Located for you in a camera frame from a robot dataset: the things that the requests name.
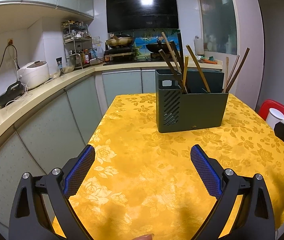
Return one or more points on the dark patterned chopstick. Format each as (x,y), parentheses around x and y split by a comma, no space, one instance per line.
(239,66)

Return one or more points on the dark green utensil holder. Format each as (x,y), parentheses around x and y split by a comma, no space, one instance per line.
(202,112)

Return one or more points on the person's left hand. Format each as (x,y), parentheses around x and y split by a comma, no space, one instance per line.
(144,237)

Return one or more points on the white plastic bottle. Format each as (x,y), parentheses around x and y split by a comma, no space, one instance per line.
(199,46)

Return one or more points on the gas stove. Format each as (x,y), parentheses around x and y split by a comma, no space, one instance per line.
(124,56)

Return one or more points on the metal spice rack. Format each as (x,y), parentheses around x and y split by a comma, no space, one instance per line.
(77,37)

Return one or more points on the dark brown chopstick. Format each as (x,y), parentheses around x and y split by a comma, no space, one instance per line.
(172,70)

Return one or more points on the reddish brown chopstick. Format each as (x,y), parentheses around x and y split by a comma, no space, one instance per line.
(234,70)

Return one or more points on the black handheld vacuum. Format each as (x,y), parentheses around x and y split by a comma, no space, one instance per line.
(9,93)

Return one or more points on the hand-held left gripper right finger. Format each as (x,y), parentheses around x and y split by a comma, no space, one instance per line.
(205,171)

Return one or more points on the orange and green kitchen tools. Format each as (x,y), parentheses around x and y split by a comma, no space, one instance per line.
(208,60)

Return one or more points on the long black chopstick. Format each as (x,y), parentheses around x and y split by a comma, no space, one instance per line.
(180,45)
(175,51)

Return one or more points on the white electric kettle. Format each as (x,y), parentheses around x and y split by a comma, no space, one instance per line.
(277,118)

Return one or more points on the frosted glass window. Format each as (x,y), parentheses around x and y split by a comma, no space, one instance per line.
(217,17)

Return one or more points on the yellow floral tablecloth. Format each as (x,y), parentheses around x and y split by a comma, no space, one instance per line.
(137,155)

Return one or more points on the black wok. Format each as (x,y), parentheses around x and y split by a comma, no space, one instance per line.
(157,48)

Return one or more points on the short light wooden chopstick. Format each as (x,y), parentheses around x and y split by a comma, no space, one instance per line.
(225,72)

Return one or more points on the pepper grinder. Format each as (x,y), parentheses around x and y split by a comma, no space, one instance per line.
(60,67)

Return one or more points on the white rice cooker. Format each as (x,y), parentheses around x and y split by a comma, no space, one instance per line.
(34,75)

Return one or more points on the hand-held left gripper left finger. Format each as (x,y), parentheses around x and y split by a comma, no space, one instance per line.
(80,170)

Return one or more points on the golden wok with lid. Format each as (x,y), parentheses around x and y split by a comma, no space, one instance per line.
(120,41)

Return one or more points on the brown wooden chopstick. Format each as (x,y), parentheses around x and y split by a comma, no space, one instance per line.
(167,43)

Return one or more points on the tan wooden chopstick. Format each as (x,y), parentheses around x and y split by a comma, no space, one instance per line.
(198,67)
(185,72)

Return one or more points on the black range hood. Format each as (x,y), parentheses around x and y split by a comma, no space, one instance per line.
(142,12)

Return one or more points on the red plastic chair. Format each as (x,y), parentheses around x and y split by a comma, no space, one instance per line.
(267,106)

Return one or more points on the cluster of sauce bottles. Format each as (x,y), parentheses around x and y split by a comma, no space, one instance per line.
(83,56)

